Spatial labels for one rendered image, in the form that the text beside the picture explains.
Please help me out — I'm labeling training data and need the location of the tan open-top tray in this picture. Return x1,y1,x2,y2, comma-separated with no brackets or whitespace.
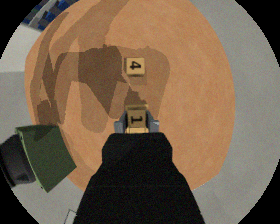
125,103,148,133

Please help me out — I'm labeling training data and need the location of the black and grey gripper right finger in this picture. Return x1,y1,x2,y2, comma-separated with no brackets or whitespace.
146,110,159,133

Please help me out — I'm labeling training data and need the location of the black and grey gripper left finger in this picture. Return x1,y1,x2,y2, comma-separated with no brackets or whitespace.
114,111,128,133

